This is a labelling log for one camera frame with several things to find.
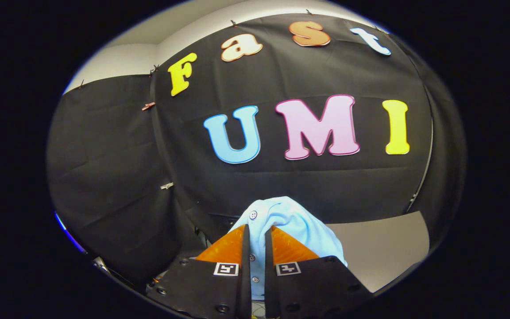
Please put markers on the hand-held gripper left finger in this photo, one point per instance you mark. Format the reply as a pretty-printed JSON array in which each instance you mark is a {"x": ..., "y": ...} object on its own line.
[{"x": 246, "y": 274}]

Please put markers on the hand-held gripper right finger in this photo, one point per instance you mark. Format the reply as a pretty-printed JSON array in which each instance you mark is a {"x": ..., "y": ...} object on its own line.
[{"x": 269, "y": 274}]

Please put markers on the light blue button shirt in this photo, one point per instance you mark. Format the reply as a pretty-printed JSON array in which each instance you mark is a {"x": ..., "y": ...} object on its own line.
[{"x": 290, "y": 217}]

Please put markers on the black backdrop cloth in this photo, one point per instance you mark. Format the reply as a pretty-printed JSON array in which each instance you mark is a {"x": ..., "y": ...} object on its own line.
[{"x": 281, "y": 186}]

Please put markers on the small white clip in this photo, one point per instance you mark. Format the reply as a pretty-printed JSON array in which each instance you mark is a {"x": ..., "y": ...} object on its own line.
[{"x": 167, "y": 185}]

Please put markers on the small red clip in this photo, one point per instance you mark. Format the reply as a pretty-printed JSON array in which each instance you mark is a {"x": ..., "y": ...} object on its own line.
[{"x": 148, "y": 106}]

